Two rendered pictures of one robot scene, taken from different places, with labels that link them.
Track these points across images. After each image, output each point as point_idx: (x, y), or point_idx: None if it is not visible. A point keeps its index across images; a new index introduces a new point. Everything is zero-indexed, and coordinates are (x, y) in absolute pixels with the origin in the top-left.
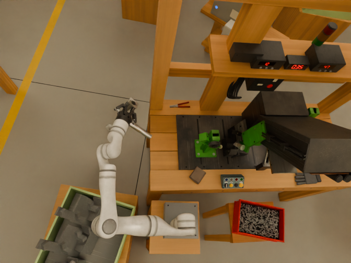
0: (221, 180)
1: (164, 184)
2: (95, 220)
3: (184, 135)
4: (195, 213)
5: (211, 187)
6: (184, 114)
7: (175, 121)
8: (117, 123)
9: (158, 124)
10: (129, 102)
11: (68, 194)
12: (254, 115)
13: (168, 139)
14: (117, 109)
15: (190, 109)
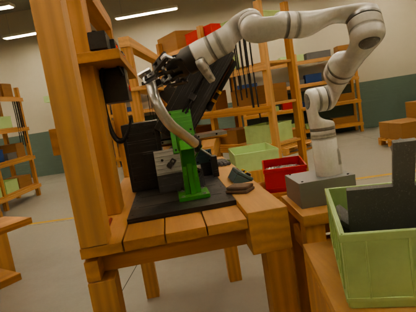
0: (242, 181)
1: (268, 201)
2: (364, 18)
3: (171, 208)
4: (300, 173)
5: (255, 184)
6: (126, 220)
7: (140, 223)
8: (199, 38)
9: (145, 232)
10: (150, 68)
11: (363, 231)
12: (148, 148)
13: (177, 220)
14: (168, 55)
15: (116, 218)
